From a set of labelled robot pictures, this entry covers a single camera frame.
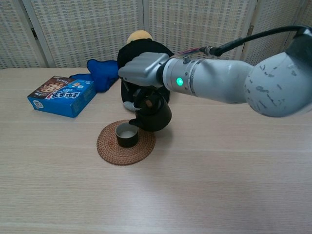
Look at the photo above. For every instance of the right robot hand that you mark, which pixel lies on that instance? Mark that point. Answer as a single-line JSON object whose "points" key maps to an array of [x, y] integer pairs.
{"points": [[143, 70]]}

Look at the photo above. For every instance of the small dark ceramic cup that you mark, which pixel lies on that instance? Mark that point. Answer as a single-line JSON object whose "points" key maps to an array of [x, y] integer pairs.
{"points": [[126, 140]]}

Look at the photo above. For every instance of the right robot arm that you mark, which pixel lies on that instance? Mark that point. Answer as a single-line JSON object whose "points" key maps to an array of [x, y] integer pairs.
{"points": [[219, 78]]}

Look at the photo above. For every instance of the brown round woven coaster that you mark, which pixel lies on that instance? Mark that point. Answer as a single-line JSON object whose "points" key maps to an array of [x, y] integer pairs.
{"points": [[109, 153]]}

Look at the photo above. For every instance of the black baseball cap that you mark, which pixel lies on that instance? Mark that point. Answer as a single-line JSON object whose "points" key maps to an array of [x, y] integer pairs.
{"points": [[136, 48]]}

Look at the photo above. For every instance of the blue oven mitt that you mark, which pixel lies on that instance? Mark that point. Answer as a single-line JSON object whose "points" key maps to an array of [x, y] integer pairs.
{"points": [[102, 73]]}

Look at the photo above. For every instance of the woven folding screen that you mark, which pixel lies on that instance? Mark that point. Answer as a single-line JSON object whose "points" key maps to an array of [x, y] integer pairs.
{"points": [[85, 29]]}

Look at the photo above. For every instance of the blue cookie box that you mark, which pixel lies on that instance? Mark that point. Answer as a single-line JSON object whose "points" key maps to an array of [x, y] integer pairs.
{"points": [[61, 97]]}

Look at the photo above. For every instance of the brass screen hinge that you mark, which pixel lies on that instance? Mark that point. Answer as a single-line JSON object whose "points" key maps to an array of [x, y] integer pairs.
{"points": [[34, 33], [251, 29]]}

